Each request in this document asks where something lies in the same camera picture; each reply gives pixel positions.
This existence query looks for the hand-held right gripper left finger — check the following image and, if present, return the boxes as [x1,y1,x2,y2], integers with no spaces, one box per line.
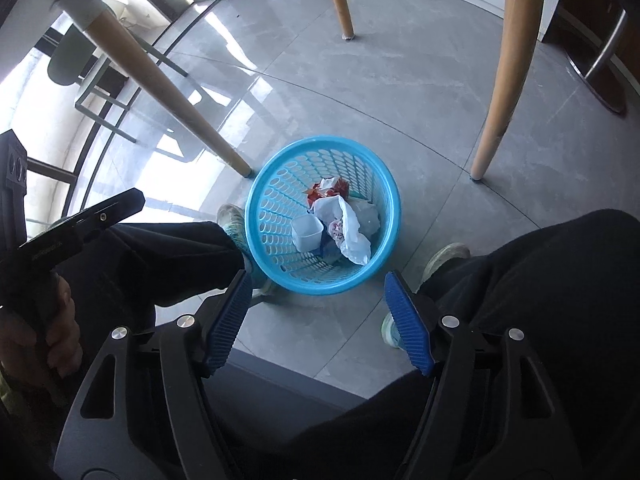
[54,269,254,480]

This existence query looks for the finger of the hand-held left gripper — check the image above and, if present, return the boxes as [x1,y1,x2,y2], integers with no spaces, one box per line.
[60,187,146,241]

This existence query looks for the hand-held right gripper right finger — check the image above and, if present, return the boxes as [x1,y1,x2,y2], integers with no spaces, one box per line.
[384,270,583,480]

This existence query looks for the white plastic bag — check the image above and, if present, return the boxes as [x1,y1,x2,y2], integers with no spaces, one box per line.
[312,195,373,266]

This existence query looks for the clear plastic wrap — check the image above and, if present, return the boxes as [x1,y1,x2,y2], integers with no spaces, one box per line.
[352,200,382,238]

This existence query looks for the white plastic cup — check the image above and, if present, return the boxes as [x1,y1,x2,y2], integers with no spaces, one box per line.
[291,214,324,252]

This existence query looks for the blue plastic basket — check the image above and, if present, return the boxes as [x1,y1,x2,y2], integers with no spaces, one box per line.
[245,135,401,296]

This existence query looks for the red snack wrapper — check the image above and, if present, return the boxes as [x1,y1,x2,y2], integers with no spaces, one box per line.
[306,176,351,211]

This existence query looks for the person's left hand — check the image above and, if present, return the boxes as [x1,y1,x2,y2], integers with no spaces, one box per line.
[0,275,83,381]

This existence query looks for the person's left leg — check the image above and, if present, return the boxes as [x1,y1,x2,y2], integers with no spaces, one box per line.
[57,220,251,333]

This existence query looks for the person's leg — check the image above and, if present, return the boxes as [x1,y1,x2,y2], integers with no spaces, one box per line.
[57,220,251,333]
[240,209,640,480]

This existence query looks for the person's right shoe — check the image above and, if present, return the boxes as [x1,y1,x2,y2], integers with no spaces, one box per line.
[380,242,472,350]

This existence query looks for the person's shoe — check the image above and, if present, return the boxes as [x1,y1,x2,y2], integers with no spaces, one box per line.
[380,242,472,350]
[216,204,276,298]

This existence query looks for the large window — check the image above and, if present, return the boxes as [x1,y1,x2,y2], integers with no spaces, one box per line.
[0,25,81,226]

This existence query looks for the person's left shoe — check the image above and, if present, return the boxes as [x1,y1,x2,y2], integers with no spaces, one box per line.
[216,204,276,298]

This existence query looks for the wooden table leg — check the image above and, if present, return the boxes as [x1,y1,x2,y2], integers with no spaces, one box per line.
[470,0,558,182]
[319,0,357,42]
[82,7,256,178]

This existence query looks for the person's right leg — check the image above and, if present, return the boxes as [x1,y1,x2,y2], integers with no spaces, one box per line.
[240,209,640,480]

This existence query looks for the dark green chair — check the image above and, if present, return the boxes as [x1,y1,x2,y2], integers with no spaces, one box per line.
[47,25,191,146]

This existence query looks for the dark cabinet with metal handle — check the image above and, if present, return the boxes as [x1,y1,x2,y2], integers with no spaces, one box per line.
[542,0,631,116]

